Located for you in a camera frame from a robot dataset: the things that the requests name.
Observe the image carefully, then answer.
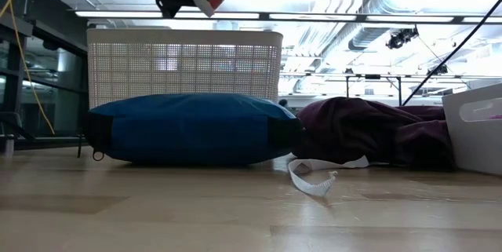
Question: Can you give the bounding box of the white plastic laundry basket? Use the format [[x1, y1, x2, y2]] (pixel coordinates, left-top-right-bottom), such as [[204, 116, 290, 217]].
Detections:
[[85, 27, 284, 110]]

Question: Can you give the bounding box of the overhead light bar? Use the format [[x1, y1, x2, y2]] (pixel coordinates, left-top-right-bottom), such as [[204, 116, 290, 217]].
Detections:
[[74, 9, 502, 24]]

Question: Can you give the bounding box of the folding table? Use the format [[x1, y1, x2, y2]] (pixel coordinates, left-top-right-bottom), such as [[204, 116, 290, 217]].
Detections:
[[344, 72, 403, 107]]

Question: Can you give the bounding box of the blue first aid bag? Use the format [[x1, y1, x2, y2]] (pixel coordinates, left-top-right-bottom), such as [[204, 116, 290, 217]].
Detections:
[[76, 93, 305, 166]]

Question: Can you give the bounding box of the dark glass partition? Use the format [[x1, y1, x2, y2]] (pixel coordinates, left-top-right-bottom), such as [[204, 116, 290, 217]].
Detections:
[[0, 0, 88, 147]]

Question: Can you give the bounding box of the purple cloth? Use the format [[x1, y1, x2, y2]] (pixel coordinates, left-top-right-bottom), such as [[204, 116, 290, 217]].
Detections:
[[292, 96, 458, 171]]

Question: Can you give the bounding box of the white plastic bin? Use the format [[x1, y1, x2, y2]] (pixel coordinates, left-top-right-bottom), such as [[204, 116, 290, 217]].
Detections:
[[442, 82, 502, 177]]

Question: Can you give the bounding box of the black overhead camera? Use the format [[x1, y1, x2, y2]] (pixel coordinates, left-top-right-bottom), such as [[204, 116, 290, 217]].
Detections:
[[386, 25, 420, 51]]

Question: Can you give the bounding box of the thin black hanging cable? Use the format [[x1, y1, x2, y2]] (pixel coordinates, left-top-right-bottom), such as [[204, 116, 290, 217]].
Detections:
[[402, 0, 502, 107]]

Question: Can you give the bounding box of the yellow cable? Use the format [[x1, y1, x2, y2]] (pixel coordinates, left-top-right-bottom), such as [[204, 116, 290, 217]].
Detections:
[[0, 0, 56, 135]]

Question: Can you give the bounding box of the white webbing strap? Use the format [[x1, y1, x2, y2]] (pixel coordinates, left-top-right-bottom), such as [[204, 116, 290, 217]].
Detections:
[[287, 155, 370, 198]]

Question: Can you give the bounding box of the black aluminium rig frame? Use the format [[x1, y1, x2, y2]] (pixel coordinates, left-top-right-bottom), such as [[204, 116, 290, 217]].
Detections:
[[0, 110, 85, 155]]

